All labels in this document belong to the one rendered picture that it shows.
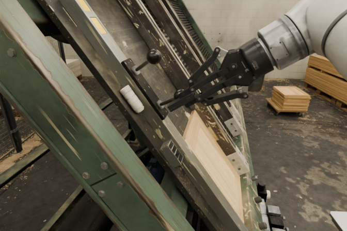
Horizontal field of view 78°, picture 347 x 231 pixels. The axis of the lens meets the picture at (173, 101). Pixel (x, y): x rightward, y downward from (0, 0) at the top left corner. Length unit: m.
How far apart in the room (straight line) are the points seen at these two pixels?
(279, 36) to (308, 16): 0.05
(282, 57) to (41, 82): 0.42
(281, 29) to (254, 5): 5.77
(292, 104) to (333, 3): 3.75
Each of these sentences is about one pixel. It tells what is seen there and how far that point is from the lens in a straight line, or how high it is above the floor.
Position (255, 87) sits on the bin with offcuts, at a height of 0.09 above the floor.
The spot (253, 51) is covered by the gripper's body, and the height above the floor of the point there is 1.56.
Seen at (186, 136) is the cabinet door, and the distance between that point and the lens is 0.77.
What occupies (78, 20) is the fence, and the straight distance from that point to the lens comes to 0.66.
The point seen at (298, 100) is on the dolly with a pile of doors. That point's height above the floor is 0.31.
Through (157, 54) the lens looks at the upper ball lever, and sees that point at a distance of 0.53.
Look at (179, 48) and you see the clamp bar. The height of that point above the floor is 1.44.
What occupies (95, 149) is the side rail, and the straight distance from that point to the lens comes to 0.42.
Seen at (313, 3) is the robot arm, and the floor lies 1.64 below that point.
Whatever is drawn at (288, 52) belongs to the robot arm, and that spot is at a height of 1.56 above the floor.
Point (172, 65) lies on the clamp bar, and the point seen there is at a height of 1.42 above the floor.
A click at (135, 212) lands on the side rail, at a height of 1.26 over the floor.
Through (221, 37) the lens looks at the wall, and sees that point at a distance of 6.06.
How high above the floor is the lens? 1.62
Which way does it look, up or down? 21 degrees down
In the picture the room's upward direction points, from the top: straight up
